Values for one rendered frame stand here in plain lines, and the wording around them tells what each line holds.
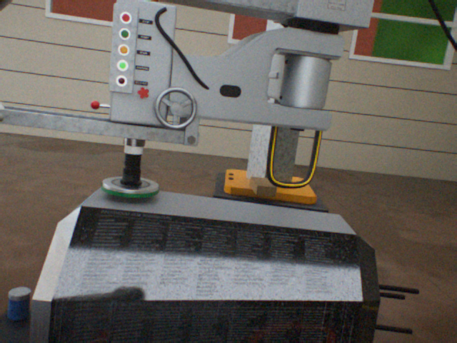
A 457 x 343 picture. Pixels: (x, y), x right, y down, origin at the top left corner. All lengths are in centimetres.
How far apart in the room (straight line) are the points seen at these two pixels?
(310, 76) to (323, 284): 77
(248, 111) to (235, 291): 66
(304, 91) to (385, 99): 669
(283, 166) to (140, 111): 111
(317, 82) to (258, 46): 28
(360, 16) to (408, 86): 677
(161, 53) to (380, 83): 699
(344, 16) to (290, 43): 22
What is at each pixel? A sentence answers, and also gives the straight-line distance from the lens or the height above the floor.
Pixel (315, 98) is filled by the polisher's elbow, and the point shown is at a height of 129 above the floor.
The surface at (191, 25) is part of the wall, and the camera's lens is 783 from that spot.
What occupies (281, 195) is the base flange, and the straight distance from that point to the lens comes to 241.
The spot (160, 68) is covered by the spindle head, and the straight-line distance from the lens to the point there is 167.
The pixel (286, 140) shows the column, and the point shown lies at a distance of 253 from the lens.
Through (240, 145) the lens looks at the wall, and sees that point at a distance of 793.
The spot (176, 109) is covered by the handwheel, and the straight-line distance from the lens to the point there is 162.
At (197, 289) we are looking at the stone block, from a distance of 156.
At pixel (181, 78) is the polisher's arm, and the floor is 131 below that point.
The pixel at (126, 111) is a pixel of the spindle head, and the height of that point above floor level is 117.
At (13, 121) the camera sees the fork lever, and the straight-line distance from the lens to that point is 174.
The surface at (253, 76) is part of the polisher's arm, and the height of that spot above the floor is 135.
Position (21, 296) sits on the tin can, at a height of 14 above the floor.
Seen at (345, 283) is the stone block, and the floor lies 69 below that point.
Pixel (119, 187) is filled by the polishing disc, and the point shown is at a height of 88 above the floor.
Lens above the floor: 133
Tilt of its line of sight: 11 degrees down
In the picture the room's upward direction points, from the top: 7 degrees clockwise
